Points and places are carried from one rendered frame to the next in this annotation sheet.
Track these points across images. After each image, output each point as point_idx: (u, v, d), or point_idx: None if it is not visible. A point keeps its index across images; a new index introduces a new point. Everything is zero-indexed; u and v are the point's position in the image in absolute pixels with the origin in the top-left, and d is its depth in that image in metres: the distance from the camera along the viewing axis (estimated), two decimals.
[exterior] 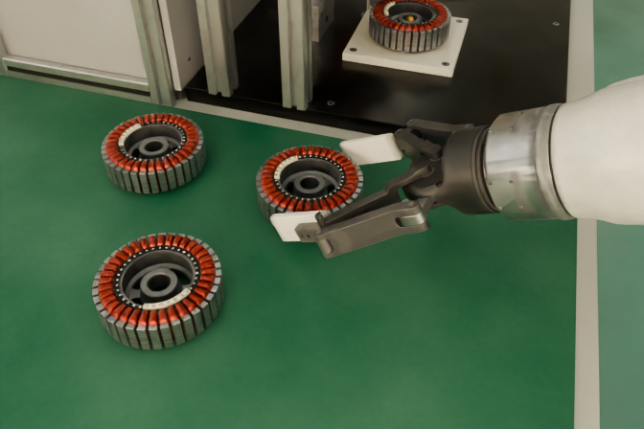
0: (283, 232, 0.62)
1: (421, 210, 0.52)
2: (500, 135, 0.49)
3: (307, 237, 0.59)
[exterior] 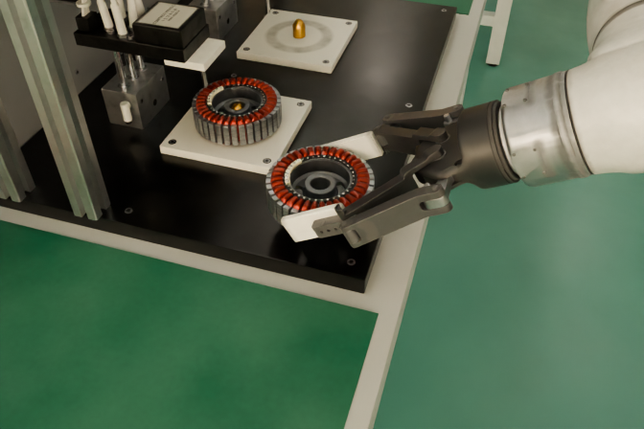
0: (295, 233, 0.63)
1: (445, 192, 0.54)
2: (517, 108, 0.52)
3: (326, 232, 0.60)
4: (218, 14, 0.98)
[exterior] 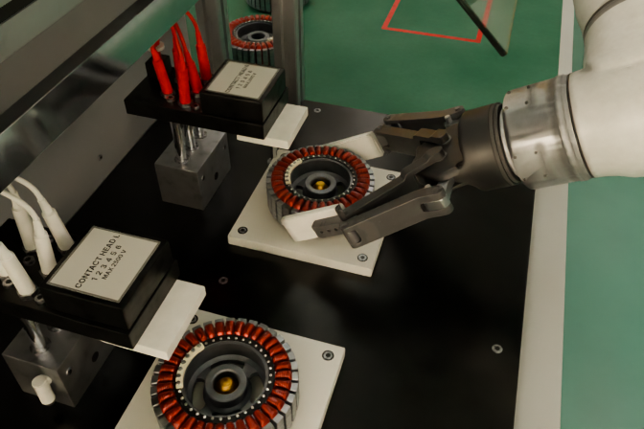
0: (295, 232, 0.63)
1: (445, 193, 0.54)
2: (518, 110, 0.52)
3: (327, 232, 0.60)
4: (201, 175, 0.66)
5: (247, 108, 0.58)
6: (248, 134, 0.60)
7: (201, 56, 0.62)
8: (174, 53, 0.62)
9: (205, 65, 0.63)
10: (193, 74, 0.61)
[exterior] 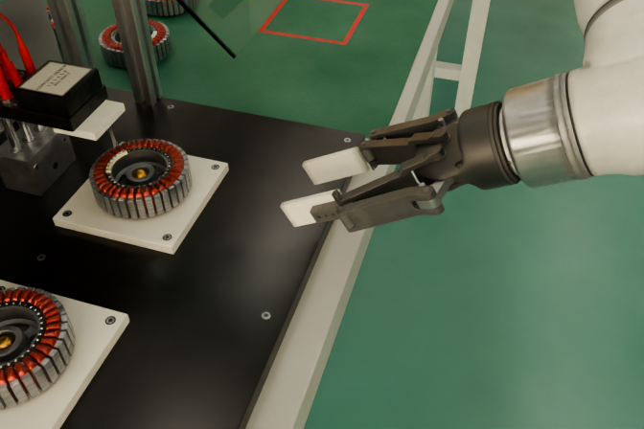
0: (314, 168, 0.70)
1: None
2: None
3: None
4: (34, 165, 0.74)
5: (55, 103, 0.66)
6: (59, 126, 0.67)
7: (24, 57, 0.70)
8: None
9: (29, 65, 0.70)
10: (11, 73, 0.68)
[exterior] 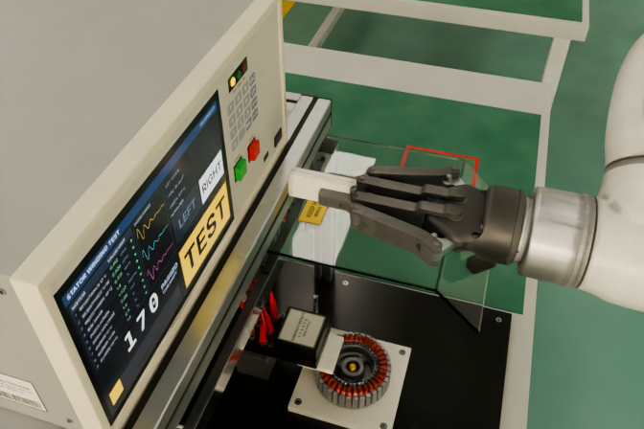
0: (300, 176, 0.67)
1: (457, 180, 0.68)
2: None
3: None
4: (267, 359, 0.93)
5: (307, 352, 0.89)
6: (306, 365, 0.90)
7: (273, 307, 0.93)
8: None
9: (275, 311, 0.93)
10: (268, 324, 0.91)
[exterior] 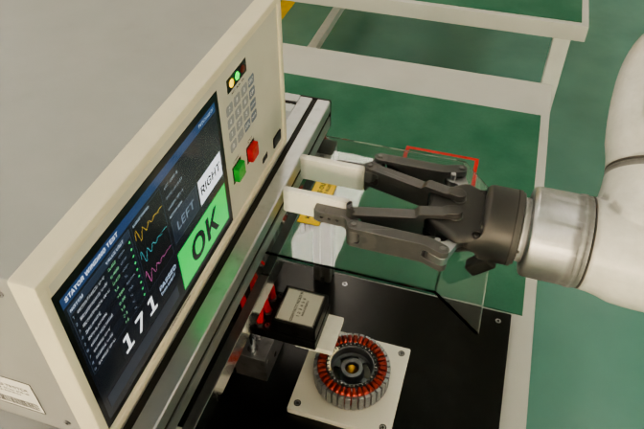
0: (309, 163, 0.69)
1: (464, 180, 0.68)
2: None
3: None
4: (266, 361, 0.93)
5: (305, 332, 0.85)
6: (304, 346, 0.87)
7: None
8: (252, 285, 0.88)
9: (272, 291, 0.90)
10: (265, 303, 0.87)
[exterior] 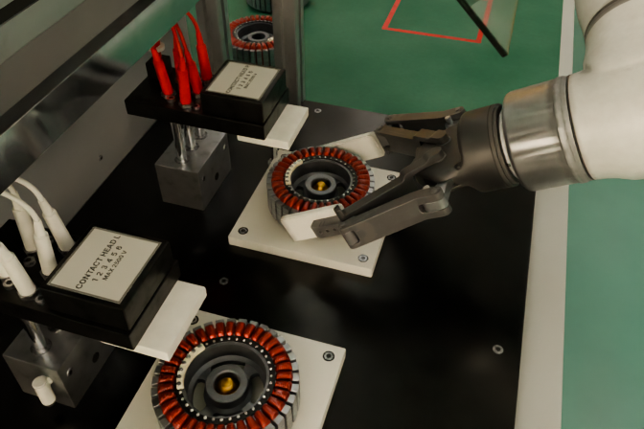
0: None
1: None
2: None
3: None
4: (201, 175, 0.66)
5: (248, 109, 0.58)
6: (249, 134, 0.60)
7: (202, 56, 0.62)
8: (175, 53, 0.62)
9: (206, 65, 0.63)
10: (194, 74, 0.60)
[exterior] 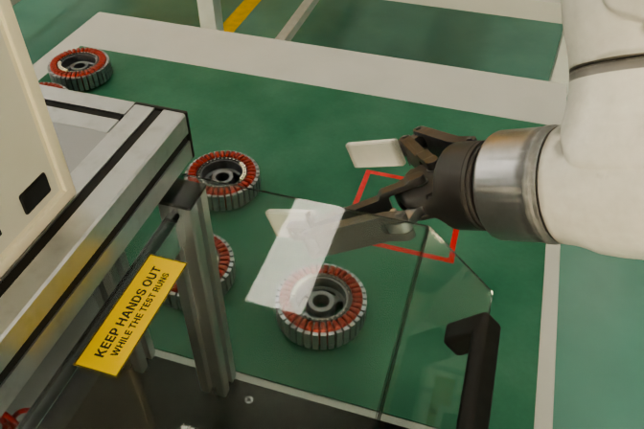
0: (357, 150, 0.71)
1: None
2: None
3: None
4: None
5: None
6: None
7: None
8: None
9: None
10: None
